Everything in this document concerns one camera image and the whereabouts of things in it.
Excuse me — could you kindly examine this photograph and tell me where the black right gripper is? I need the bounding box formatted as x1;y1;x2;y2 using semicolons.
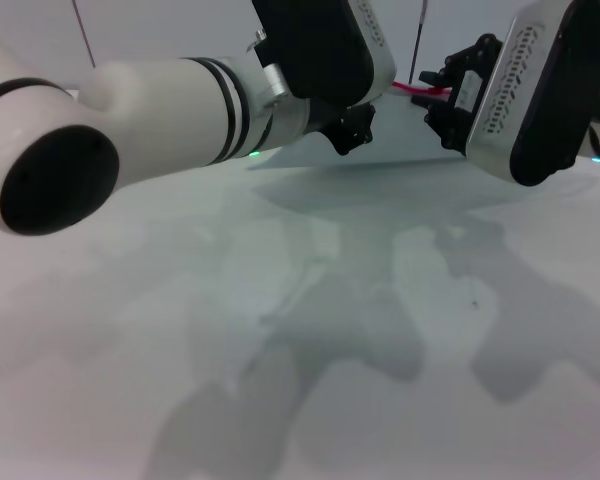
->
410;33;504;157

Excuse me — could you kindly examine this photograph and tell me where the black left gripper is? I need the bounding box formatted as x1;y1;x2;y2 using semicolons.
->
306;98;378;157

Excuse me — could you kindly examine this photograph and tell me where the clear red-zip document bag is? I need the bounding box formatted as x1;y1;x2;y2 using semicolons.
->
246;79;469;172

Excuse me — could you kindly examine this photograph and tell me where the black wall pole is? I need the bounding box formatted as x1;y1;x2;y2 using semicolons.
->
408;0;429;84

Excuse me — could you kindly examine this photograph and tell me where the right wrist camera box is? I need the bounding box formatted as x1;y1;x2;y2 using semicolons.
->
463;0;600;188

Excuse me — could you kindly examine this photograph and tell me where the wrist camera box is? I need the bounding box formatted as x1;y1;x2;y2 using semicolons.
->
249;0;398;107
463;0;600;188

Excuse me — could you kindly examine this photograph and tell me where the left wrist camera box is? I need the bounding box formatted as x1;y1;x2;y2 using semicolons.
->
249;0;398;107

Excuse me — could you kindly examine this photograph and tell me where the thin dark wall wire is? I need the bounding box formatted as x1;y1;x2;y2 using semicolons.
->
71;0;98;69

